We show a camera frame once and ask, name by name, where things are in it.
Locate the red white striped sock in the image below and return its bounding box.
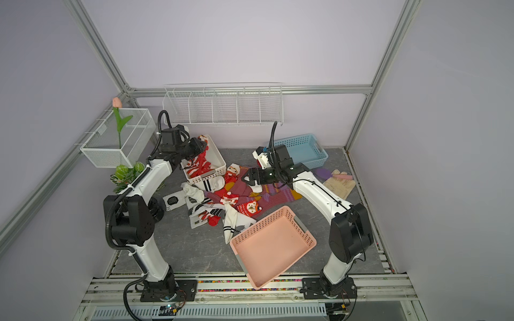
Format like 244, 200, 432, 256
185, 135, 212, 178

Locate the purple pink striped sock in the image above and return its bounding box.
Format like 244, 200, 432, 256
229, 167, 262, 197

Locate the santa face red sock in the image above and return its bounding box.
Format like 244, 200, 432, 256
224, 163, 241, 185

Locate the pink purple yellow sock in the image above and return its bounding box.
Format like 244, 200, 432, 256
258, 187, 302, 209

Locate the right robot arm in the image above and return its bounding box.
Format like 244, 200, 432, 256
242, 122, 374, 298

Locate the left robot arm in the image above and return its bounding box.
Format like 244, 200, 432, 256
103, 110, 207, 301

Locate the white plastic basket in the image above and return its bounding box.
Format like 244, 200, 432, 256
181, 135, 226, 184

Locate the blue plastic basket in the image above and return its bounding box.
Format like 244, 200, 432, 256
274, 134, 329, 169

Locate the pink plastic basket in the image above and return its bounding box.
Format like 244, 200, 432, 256
230, 206, 317, 290

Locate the white black striped sock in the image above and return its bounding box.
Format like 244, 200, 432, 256
181, 176, 225, 202

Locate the white sock grey emblem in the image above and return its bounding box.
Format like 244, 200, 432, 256
163, 191, 186, 211

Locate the white sock black pattern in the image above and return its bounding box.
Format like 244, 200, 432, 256
189, 203, 225, 229

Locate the beige work glove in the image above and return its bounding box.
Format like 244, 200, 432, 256
323, 169, 356, 199

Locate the green potted plant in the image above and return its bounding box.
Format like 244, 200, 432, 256
111, 162, 146, 194

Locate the artificial pink tulip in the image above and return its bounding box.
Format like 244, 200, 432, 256
112, 97, 133, 149

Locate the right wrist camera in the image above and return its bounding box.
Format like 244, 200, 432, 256
252, 147, 272, 169

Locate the white wire wall shelf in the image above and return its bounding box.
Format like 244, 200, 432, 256
162, 82, 284, 125

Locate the white mesh wall box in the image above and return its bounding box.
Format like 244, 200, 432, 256
80, 108, 156, 169

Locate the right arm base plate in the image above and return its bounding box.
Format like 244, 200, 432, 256
299, 277, 357, 300

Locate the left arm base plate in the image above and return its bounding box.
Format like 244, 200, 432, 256
140, 279, 198, 302

